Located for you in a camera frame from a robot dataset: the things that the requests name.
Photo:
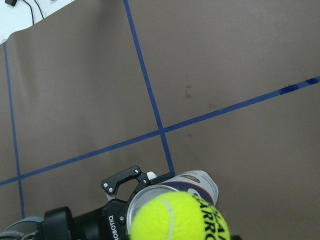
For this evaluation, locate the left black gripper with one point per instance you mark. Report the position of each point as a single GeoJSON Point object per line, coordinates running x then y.
{"type": "Point", "coordinates": [109, 222]}

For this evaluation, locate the yellow tennis ball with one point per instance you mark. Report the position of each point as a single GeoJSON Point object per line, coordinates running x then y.
{"type": "Point", "coordinates": [178, 215]}

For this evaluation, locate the clear tennis ball can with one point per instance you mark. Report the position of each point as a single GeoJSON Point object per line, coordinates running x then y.
{"type": "Point", "coordinates": [195, 182]}

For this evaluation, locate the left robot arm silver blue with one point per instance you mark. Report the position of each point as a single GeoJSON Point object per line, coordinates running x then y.
{"type": "Point", "coordinates": [55, 225]}

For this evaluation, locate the brown paper table mat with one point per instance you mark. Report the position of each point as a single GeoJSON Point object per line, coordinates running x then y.
{"type": "Point", "coordinates": [89, 88]}

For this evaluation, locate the small black square pad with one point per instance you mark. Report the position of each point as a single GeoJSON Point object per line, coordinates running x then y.
{"type": "Point", "coordinates": [11, 2]}

